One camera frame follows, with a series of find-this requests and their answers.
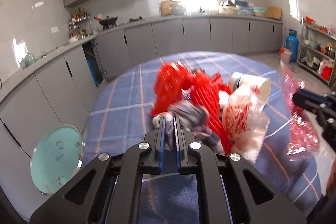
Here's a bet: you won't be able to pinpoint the teal metal trash bin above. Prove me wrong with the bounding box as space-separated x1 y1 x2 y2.
30 124 85 196

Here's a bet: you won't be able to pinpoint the metal storage shelf rack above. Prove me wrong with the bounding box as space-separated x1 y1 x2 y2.
297 17 335 88

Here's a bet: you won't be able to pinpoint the pink transparent plastic bag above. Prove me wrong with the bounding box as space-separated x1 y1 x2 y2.
280 60 319 161

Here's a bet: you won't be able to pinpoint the green ceramic kettle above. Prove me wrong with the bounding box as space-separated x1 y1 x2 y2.
24 53 35 67

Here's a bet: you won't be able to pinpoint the grey lower kitchen cabinets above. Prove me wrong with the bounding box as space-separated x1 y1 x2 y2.
1 15 282 161

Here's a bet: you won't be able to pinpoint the spice rack with bottles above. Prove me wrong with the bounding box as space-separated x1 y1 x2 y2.
68 7 93 43

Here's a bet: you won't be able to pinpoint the red mesh net bag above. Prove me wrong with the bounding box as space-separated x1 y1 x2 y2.
149 61 232 155

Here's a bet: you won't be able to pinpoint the wooden cutting board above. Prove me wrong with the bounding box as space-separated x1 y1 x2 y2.
159 0 180 16

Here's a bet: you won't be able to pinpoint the white red plastic bucket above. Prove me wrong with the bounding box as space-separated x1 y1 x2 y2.
278 48 292 64

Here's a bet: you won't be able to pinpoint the black wok on stove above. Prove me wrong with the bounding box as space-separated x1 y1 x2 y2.
94 16 118 30

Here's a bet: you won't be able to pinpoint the white paper cup blue band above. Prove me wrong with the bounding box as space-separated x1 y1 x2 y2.
228 72 271 103

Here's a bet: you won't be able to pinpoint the grey plastic wrapper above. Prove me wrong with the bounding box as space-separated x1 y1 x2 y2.
152 100 225 155

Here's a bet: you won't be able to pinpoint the blue gas cylinder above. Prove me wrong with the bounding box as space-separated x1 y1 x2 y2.
285 29 299 63

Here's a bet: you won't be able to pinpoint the blue plaid tablecloth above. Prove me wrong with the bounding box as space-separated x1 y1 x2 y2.
84 52 322 223

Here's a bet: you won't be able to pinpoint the metal pot on counter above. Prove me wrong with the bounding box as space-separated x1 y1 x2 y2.
169 5 186 15

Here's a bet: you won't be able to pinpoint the white red printed plastic bag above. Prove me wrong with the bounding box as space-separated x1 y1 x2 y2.
222 85 270 164

